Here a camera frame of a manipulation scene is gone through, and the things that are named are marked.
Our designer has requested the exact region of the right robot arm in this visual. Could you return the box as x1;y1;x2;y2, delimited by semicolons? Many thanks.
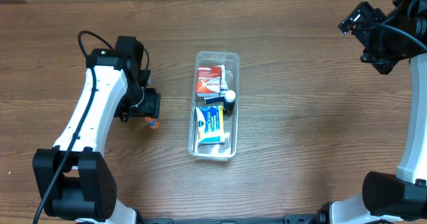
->
317;0;426;223

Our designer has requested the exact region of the red white Panadol box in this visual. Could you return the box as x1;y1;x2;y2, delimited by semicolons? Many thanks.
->
195;66;222;97

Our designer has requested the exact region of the clear plastic container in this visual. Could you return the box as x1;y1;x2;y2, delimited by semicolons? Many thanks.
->
187;51;240;161

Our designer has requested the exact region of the orange Redoxon tablet tube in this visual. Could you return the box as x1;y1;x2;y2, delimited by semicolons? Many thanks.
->
145;117;159;129

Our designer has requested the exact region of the blue VapoDrops packet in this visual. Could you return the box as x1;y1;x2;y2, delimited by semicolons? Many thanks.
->
195;105;225;145

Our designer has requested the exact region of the brown syrup bottle white cap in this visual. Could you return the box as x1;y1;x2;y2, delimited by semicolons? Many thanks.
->
224;90;236;115

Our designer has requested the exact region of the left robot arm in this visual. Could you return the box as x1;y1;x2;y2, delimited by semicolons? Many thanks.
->
32;36;161;223

